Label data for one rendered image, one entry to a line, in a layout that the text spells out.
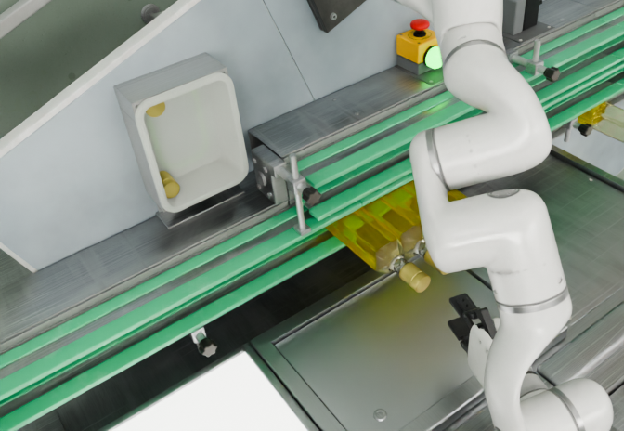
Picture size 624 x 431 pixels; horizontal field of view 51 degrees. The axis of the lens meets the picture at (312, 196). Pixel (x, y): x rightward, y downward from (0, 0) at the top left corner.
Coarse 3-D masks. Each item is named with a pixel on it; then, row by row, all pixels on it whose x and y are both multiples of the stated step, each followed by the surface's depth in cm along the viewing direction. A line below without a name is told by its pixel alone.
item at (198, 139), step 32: (160, 96) 102; (192, 96) 113; (224, 96) 111; (160, 128) 112; (192, 128) 116; (224, 128) 117; (160, 160) 115; (192, 160) 120; (224, 160) 122; (160, 192) 110; (192, 192) 116
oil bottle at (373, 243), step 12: (348, 216) 123; (360, 216) 122; (336, 228) 124; (348, 228) 120; (360, 228) 120; (372, 228) 120; (384, 228) 120; (348, 240) 122; (360, 240) 118; (372, 240) 117; (384, 240) 117; (396, 240) 116; (360, 252) 120; (372, 252) 116; (384, 252) 115; (396, 252) 115; (372, 264) 118; (384, 264) 115
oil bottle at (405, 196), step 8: (392, 192) 127; (400, 192) 127; (408, 192) 126; (392, 200) 126; (400, 200) 125; (408, 200) 125; (416, 200) 124; (408, 208) 123; (416, 208) 122; (416, 216) 121
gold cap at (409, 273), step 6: (408, 264) 113; (414, 264) 114; (402, 270) 113; (408, 270) 112; (414, 270) 112; (420, 270) 112; (402, 276) 113; (408, 276) 112; (414, 276) 111; (420, 276) 110; (426, 276) 111; (408, 282) 112; (414, 282) 111; (420, 282) 110; (426, 282) 111; (414, 288) 111; (420, 288) 111
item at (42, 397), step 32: (576, 96) 159; (608, 96) 158; (288, 256) 124; (320, 256) 123; (224, 288) 119; (256, 288) 118; (160, 320) 115; (192, 320) 113; (96, 352) 110; (128, 352) 109; (32, 384) 106; (64, 384) 105; (96, 384) 105; (0, 416) 102; (32, 416) 101
